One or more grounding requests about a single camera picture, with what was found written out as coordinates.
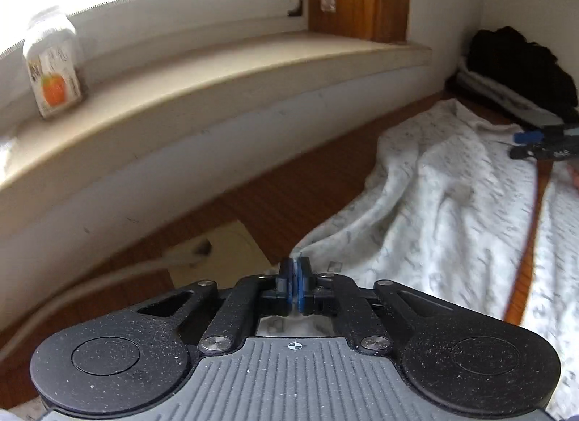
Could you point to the white patterned pajama garment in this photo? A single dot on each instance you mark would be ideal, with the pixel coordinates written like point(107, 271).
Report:
point(444, 211)

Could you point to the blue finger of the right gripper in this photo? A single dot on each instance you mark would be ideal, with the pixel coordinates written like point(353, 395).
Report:
point(532, 137)
point(524, 152)

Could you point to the grey folded clothes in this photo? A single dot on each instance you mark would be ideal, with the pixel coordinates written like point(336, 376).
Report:
point(525, 111)

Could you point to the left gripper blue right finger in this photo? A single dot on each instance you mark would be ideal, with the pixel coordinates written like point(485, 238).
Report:
point(314, 293)

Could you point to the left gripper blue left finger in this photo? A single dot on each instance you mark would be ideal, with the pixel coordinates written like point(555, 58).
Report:
point(279, 291)

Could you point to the black clothes pile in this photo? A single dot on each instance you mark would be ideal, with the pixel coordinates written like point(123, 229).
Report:
point(527, 68)

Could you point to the glass jar orange label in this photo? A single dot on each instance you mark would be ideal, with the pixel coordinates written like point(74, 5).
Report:
point(51, 51)

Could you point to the person's right hand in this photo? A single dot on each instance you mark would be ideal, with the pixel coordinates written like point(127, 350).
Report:
point(574, 175)

